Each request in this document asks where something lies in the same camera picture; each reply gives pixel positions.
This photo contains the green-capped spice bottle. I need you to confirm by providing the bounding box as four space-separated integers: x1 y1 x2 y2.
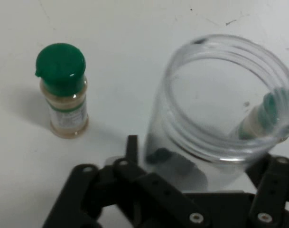
35 42 90 138
238 87 289 141

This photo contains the clear plastic jar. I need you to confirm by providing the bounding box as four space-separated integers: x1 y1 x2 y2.
144 34 289 190

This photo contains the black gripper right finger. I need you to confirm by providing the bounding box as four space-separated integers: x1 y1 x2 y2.
245 153 289 228

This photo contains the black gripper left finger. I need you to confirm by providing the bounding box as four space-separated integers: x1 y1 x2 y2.
41 134 213 228

